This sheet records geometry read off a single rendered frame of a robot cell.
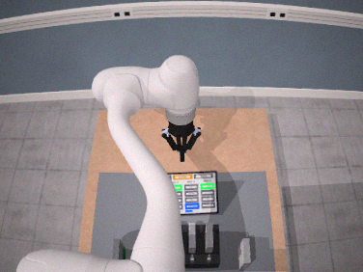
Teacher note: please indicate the black drive dock housing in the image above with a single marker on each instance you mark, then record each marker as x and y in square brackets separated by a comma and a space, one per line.
[201, 259]

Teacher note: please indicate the grey flat mat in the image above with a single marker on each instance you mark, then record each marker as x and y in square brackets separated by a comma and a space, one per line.
[244, 212]

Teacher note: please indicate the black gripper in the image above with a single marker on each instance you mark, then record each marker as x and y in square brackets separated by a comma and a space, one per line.
[181, 131]

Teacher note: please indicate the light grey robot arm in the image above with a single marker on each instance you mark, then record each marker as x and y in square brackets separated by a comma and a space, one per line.
[123, 91]

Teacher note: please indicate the white hard drive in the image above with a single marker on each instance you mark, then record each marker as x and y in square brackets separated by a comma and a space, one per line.
[244, 260]
[192, 238]
[209, 237]
[118, 246]

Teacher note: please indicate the black-framed status screen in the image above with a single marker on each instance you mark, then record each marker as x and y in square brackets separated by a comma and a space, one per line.
[197, 192]

